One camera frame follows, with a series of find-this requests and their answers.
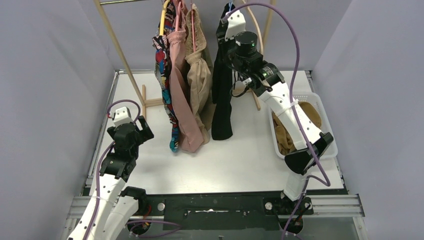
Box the beige wooden hanger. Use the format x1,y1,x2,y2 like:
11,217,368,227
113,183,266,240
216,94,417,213
246,6,264,54

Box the black shorts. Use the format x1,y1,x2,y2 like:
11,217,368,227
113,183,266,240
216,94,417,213
211,2,237,141

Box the tan brown shorts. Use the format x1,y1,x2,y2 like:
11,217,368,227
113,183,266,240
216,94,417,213
271,101,322,156

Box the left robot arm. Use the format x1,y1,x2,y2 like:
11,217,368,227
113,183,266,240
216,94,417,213
68,116,154,240

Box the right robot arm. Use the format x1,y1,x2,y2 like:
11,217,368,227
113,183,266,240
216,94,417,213
216,19,334,214

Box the pink shorts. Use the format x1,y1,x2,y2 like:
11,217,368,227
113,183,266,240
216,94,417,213
167,19,204,153

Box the beige shorts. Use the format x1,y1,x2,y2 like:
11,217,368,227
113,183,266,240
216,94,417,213
185,4,216,145

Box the colourful comic print shorts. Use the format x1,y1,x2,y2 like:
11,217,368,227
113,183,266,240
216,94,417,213
152,0,180,153

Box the pink hanger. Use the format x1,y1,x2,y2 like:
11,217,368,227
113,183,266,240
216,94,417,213
173,0,197,52

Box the yellow hanger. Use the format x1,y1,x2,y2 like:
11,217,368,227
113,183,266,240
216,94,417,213
158,0,171,36

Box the wooden clothes rack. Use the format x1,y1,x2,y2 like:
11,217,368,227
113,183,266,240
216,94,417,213
93,0,278,117

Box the white plastic basket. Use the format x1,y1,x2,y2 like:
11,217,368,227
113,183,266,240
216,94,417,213
268,92,339,160

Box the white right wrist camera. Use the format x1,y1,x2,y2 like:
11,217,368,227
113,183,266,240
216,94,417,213
221,10,246,42

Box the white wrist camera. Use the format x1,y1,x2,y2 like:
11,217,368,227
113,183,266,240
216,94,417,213
221,10,246,42
111,106,133,127

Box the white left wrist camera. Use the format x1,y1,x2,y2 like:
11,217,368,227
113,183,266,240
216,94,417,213
111,106,133,127

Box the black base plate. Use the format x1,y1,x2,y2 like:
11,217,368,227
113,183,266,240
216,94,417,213
135,191,314,232

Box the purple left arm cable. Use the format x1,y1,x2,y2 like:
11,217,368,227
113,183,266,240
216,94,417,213
81,99,181,240

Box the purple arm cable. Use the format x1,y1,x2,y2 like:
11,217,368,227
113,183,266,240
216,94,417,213
222,2,331,240
81,99,181,240

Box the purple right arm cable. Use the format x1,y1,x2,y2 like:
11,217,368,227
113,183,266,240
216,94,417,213
222,2,331,240

